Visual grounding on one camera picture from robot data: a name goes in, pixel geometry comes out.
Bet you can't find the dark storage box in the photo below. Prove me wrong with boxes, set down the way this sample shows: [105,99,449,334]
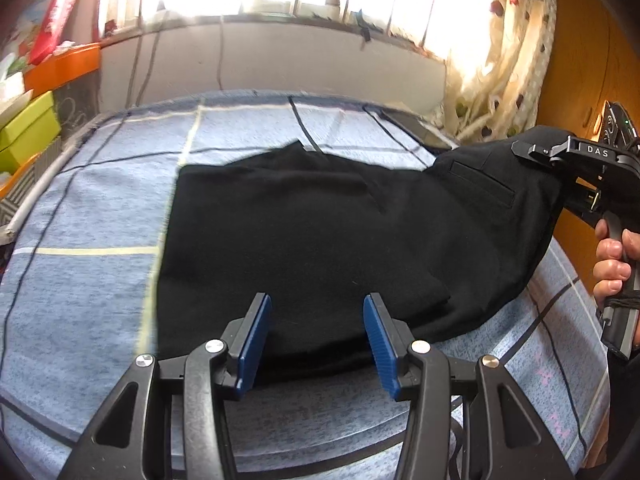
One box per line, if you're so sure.
[52,77,102,137]

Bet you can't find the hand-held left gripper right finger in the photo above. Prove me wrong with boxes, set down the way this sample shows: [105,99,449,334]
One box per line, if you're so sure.
[362,292,576,480]

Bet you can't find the cream heart print curtain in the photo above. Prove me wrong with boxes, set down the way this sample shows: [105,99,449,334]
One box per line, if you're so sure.
[430,0,558,143]

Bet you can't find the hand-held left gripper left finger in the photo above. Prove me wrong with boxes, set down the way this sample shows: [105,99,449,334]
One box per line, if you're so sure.
[57,292,273,480]

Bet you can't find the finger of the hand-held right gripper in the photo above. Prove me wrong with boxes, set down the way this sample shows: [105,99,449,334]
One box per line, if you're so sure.
[511,136,581,167]

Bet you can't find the yellow-green box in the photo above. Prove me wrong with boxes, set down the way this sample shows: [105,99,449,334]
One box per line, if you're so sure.
[0,91,58,148]
[0,132,63,173]

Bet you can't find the orange box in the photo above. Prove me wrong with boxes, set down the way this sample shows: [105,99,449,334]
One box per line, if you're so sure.
[22,42,103,98]

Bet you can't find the red packet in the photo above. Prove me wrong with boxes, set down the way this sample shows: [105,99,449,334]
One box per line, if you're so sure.
[30,0,91,63]

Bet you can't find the black pants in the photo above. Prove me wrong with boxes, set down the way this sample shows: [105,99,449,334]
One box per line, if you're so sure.
[155,125,571,386]

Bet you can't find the colourful picture box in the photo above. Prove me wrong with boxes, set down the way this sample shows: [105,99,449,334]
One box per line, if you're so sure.
[0,0,56,61]

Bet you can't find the blue checked bedsheet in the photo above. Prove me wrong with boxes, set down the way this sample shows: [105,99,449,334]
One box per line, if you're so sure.
[0,87,613,480]

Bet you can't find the black white chevron box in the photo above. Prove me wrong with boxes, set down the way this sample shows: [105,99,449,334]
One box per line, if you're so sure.
[0,137,63,233]

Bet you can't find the white open cardboard box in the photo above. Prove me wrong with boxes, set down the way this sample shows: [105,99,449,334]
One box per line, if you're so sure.
[0,55,36,126]

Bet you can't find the dark flat slab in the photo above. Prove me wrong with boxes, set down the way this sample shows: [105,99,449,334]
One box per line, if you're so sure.
[379,107,454,151]

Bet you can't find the person's right hand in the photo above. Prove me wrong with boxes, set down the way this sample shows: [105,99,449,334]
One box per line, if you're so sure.
[594,221,640,306]

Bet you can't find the wooden wardrobe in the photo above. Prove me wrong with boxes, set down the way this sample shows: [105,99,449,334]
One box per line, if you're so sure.
[550,0,640,241]

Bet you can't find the black cable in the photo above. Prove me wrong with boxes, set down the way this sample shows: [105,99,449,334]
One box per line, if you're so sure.
[137,30,162,107]
[215,15,225,92]
[126,25,144,107]

